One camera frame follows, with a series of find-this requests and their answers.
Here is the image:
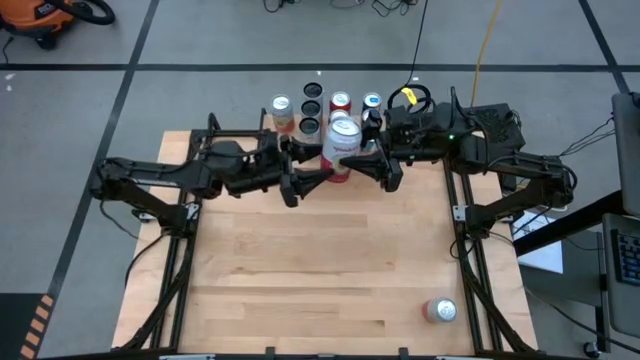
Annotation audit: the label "yellow hanging cable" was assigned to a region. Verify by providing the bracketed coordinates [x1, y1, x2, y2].
[469, 0, 504, 109]

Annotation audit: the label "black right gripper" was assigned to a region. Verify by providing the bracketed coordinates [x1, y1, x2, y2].
[338, 104, 451, 194]

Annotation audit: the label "white pink soda can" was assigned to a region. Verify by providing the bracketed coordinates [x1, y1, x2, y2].
[321, 118, 363, 184]
[269, 93, 295, 135]
[421, 296, 459, 324]

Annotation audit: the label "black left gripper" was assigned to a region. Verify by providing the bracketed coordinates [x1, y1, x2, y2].
[223, 139, 335, 209]

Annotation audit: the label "black floor cable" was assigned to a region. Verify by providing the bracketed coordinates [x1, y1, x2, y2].
[369, 0, 420, 16]
[262, 0, 301, 14]

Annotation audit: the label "grey monitor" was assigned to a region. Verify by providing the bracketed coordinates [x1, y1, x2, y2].
[610, 92, 640, 204]

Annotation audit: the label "black vacuum hose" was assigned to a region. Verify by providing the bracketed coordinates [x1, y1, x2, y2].
[47, 0, 117, 26]

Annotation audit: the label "black hanging cable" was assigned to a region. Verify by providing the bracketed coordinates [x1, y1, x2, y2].
[387, 0, 434, 114]

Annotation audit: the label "white paper sheet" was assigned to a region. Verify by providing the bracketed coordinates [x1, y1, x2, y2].
[512, 209, 565, 275]

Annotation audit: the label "orange shop vacuum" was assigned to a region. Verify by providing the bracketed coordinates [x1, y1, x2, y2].
[0, 0, 76, 51]

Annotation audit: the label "black perforated computer case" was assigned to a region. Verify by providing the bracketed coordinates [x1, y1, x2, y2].
[467, 102, 526, 151]

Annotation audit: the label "wooden shelf black legs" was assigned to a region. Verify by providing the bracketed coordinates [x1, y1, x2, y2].
[254, 107, 394, 190]

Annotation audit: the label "grey keyboard tray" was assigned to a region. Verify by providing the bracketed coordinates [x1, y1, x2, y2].
[602, 212, 640, 339]

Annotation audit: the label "black keyboard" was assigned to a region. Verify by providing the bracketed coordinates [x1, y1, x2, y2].
[610, 227, 640, 289]

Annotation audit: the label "black orange striped mat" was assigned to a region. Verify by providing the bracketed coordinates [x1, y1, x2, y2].
[0, 292, 56, 360]

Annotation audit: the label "black desk bar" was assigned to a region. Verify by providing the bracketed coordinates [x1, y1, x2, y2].
[512, 189, 626, 257]

